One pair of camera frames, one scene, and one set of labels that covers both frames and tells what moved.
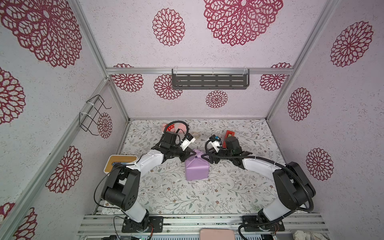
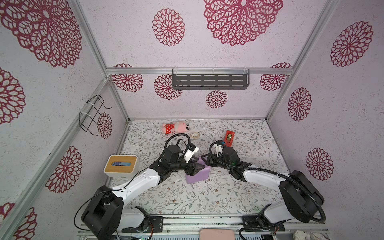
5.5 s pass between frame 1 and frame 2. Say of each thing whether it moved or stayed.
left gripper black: moved
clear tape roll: stayed
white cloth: stayed
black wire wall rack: stayed
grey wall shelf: stayed
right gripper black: moved
